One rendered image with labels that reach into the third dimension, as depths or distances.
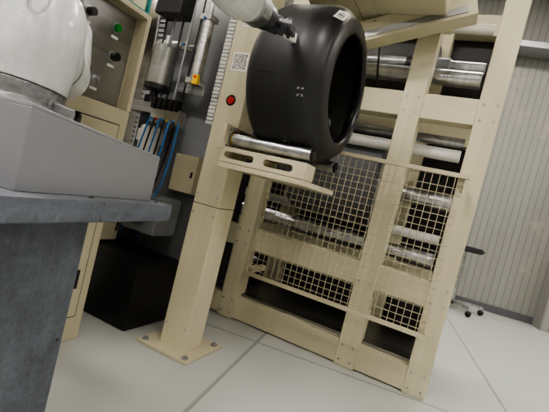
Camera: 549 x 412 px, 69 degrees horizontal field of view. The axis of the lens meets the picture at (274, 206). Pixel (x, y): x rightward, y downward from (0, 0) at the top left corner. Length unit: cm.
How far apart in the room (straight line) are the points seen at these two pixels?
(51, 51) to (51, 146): 23
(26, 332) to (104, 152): 40
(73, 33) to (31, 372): 71
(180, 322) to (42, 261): 94
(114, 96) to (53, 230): 84
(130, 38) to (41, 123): 102
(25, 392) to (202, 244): 86
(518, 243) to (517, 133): 124
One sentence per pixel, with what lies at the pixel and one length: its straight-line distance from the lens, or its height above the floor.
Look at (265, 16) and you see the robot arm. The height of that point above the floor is 118.
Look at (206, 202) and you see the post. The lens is 166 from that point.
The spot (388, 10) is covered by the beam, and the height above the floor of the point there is 164.
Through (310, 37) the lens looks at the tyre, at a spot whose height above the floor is 125.
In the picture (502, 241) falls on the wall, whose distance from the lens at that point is 523.
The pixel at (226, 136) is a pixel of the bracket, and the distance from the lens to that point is 154.
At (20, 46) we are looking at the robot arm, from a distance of 92.
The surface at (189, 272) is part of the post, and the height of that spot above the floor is 33.
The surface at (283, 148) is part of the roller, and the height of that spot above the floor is 90.
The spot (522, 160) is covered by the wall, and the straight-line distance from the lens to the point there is 532.
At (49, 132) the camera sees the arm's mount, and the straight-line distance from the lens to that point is 75.
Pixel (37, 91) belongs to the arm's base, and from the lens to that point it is 91.
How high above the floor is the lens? 75
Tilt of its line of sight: 2 degrees down
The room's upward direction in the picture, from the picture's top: 14 degrees clockwise
